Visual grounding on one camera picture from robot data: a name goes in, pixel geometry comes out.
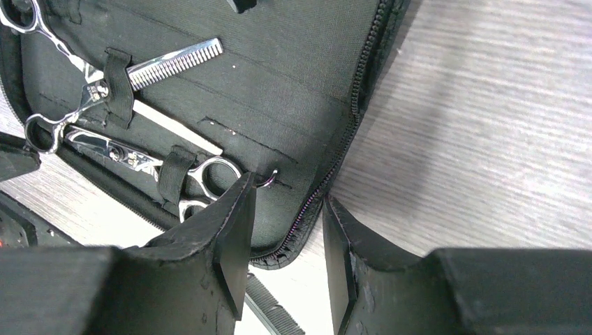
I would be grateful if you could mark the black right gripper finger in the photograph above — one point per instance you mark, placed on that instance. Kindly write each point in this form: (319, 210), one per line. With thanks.
(188, 280)
(376, 287)
(16, 158)

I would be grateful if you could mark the silver hair scissors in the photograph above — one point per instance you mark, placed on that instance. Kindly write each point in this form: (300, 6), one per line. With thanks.
(45, 135)

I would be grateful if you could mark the black comb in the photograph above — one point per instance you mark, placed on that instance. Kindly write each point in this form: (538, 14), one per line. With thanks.
(268, 310)

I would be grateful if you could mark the silver thinning scissors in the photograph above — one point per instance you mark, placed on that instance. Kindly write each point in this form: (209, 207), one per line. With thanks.
(180, 178)

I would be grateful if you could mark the black tool pouch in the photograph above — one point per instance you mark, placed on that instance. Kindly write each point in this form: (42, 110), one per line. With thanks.
(281, 88)

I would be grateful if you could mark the black hair clip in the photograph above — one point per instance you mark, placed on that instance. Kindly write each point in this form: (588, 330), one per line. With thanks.
(240, 6)

